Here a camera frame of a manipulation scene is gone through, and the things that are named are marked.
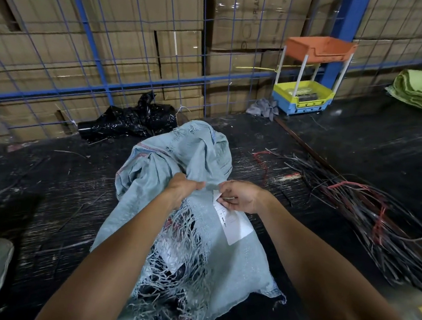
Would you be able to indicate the person's right hand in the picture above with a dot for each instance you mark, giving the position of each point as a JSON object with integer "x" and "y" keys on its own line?
{"x": 242, "y": 195}

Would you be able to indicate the person's left hand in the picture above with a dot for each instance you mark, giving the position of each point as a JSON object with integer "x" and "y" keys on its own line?
{"x": 178, "y": 191}

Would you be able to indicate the person's right thumb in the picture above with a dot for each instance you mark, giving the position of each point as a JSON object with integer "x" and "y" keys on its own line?
{"x": 229, "y": 185}

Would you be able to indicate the person's left thumb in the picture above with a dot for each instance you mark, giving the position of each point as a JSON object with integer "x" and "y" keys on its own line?
{"x": 196, "y": 185}

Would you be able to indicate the white paper label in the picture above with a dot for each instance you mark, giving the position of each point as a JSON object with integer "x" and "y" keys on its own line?
{"x": 235, "y": 224}

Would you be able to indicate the grey woven plastic sack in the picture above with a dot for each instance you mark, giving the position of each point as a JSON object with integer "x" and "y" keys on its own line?
{"x": 192, "y": 235}

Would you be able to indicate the person's left forearm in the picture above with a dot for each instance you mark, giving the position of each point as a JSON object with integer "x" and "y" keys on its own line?
{"x": 117, "y": 264}

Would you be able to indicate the person's right forearm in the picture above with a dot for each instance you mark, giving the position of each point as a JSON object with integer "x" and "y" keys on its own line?
{"x": 329, "y": 287}

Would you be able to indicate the grey crumpled cloth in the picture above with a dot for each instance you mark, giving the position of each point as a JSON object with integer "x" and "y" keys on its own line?
{"x": 263, "y": 108}

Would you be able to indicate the black plastic bag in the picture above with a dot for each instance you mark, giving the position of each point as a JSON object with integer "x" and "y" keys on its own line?
{"x": 128, "y": 119}

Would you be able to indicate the colourful plastic tiered rack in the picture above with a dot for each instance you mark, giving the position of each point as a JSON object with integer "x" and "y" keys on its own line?
{"x": 309, "y": 78}

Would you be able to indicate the stack of cardboard boxes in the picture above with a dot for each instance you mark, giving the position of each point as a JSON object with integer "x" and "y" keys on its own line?
{"x": 164, "y": 29}

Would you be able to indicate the blue steel post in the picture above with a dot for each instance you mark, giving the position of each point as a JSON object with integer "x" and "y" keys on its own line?
{"x": 342, "y": 36}

